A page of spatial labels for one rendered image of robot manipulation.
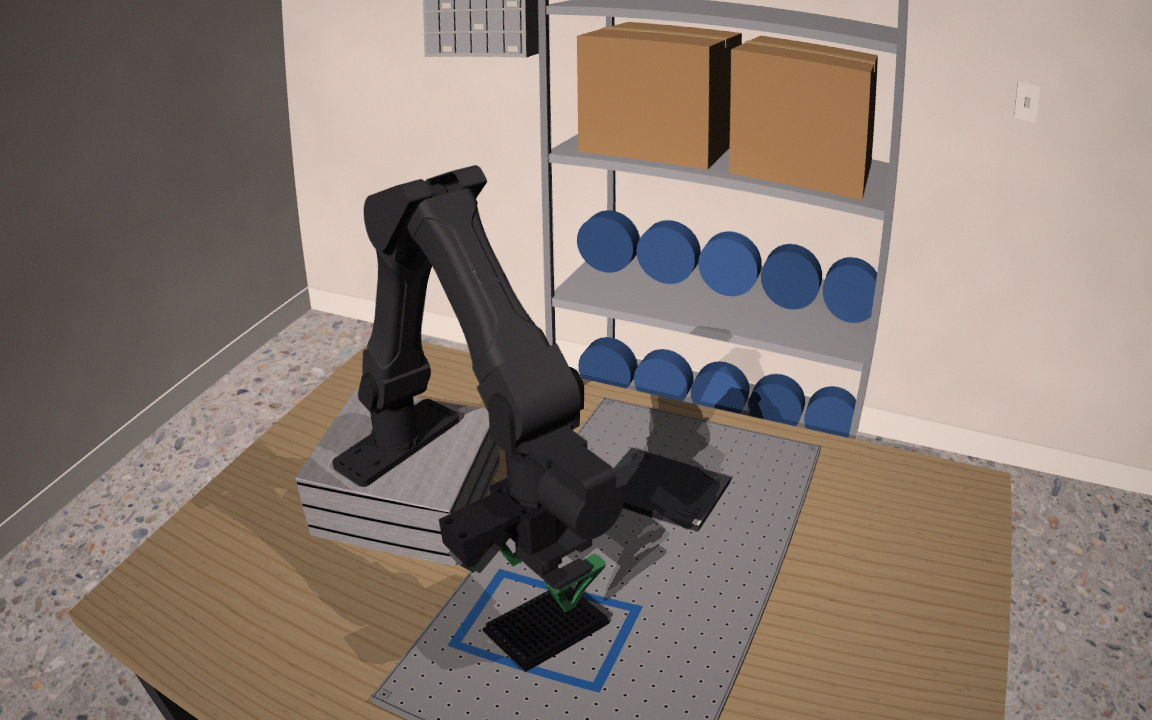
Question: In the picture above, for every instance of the blue tape outline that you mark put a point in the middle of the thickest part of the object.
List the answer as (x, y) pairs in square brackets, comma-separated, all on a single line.
[(608, 663)]

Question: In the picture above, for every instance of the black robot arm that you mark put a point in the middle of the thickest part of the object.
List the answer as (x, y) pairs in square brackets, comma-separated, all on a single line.
[(525, 384)]

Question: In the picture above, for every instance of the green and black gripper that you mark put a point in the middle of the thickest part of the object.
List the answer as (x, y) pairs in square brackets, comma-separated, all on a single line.
[(545, 562)]

